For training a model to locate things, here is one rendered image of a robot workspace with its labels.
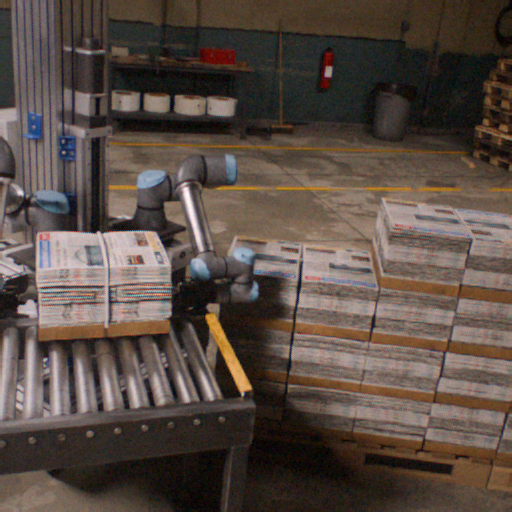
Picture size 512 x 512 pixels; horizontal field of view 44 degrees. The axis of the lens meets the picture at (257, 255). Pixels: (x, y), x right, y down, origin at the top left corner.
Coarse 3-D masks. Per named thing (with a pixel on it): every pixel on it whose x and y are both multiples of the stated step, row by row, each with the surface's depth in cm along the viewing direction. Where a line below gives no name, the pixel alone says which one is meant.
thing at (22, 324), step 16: (0, 320) 191; (16, 320) 192; (32, 320) 193; (176, 320) 204; (192, 320) 206; (0, 336) 189; (112, 336) 200; (176, 336) 207; (208, 336) 210; (48, 352) 195
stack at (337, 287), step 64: (256, 256) 250; (320, 256) 256; (320, 320) 239; (384, 320) 237; (448, 320) 236; (256, 384) 253; (384, 384) 248; (448, 384) 245; (256, 448) 267; (384, 448) 260
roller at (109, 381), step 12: (108, 336) 189; (96, 348) 185; (108, 348) 183; (108, 360) 177; (108, 372) 172; (108, 384) 167; (108, 396) 162; (120, 396) 164; (108, 408) 158; (120, 408) 158
